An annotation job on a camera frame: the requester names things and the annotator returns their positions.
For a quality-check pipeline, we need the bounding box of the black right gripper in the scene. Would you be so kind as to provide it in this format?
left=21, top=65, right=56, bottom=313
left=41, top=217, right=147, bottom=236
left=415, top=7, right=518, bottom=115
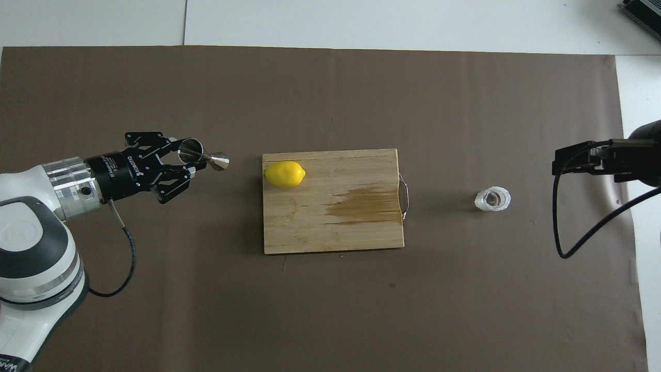
left=552, top=120, right=661, bottom=188

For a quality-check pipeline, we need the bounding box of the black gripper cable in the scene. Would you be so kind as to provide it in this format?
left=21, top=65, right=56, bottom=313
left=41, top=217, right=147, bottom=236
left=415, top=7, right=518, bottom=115
left=552, top=139, right=661, bottom=259
left=85, top=199, right=138, bottom=298

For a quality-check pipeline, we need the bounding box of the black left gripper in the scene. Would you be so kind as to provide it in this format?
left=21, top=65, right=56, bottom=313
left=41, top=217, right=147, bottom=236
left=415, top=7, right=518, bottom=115
left=85, top=131, right=208, bottom=206

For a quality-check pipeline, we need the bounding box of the black ribbed device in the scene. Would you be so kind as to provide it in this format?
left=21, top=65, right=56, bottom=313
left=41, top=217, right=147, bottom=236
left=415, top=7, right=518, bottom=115
left=619, top=0, right=661, bottom=27

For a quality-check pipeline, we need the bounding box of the yellow lemon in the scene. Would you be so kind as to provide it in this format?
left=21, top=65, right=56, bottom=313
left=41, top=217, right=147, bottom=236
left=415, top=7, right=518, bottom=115
left=264, top=161, right=307, bottom=190

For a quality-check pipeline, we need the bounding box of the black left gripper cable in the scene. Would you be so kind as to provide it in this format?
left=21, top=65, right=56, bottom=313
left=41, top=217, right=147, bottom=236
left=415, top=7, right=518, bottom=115
left=85, top=199, right=138, bottom=298

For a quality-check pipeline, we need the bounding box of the steel double jigger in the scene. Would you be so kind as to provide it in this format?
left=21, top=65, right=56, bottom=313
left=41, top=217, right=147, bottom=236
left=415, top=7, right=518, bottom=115
left=177, top=137, right=231, bottom=173

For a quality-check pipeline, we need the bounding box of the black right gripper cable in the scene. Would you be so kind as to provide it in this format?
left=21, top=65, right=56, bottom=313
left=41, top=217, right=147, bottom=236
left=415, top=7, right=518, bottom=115
left=552, top=139, right=661, bottom=259

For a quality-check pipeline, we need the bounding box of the brown paper table mat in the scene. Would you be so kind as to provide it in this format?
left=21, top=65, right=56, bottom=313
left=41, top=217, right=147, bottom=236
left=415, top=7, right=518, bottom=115
left=0, top=45, right=649, bottom=372

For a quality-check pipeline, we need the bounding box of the small clear crinkled cup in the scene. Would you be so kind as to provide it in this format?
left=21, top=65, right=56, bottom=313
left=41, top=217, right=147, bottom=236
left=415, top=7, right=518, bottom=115
left=475, top=186, right=512, bottom=212

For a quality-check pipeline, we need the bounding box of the wooden cutting board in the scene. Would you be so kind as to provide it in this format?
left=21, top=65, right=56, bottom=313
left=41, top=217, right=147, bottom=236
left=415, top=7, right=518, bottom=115
left=262, top=148, right=412, bottom=255

